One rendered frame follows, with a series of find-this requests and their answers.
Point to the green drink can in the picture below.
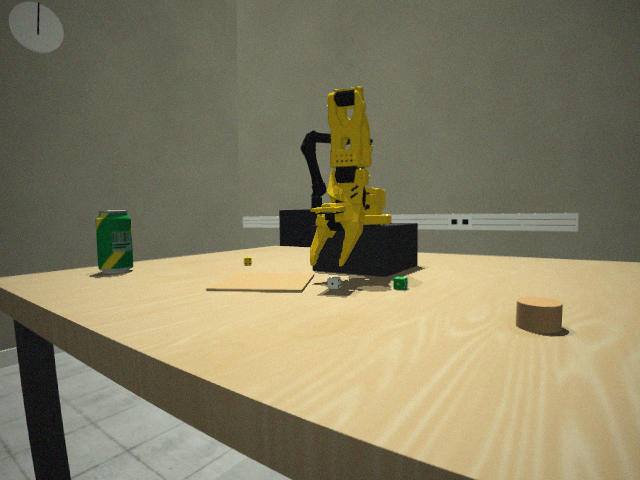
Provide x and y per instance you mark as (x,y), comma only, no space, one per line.
(114,242)

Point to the tan flat mat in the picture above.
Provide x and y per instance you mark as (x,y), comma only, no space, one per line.
(264,282)

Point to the brown cylinder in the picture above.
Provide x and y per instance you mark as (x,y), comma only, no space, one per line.
(537,314)

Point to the green die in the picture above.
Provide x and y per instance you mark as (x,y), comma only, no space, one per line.
(400,283)

